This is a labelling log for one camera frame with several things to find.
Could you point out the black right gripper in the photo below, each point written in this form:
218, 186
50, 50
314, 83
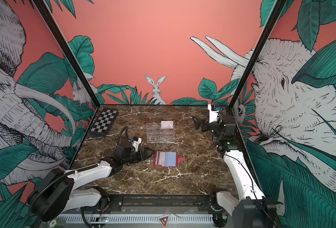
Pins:
202, 123

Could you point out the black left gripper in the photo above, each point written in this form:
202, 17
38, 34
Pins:
142, 157

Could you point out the clear acrylic card display rack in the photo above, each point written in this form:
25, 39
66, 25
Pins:
155, 134

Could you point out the red leather card holder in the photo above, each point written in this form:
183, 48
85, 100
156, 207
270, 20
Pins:
172, 159

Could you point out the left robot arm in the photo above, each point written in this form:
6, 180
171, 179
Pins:
59, 190

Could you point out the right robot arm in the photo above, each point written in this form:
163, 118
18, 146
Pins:
252, 209

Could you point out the magnetic stripe card in holder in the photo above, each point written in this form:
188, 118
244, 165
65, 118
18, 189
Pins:
159, 158

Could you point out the folded black chess board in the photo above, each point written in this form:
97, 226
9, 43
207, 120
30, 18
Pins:
104, 122

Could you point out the red warning triangle sticker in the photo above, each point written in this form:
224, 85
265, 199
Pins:
164, 221

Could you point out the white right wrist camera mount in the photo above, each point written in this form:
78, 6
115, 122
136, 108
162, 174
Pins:
213, 112

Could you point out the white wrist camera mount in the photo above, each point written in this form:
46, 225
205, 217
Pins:
213, 112
136, 141

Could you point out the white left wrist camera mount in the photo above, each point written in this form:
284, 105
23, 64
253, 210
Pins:
136, 141

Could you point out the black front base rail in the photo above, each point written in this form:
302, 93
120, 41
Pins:
153, 201

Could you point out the black corner frame post right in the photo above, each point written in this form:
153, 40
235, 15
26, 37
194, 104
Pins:
272, 19

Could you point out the black corner frame post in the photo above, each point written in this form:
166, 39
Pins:
272, 19
55, 30

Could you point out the black corner frame post left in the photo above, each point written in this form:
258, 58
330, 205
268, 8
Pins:
55, 30

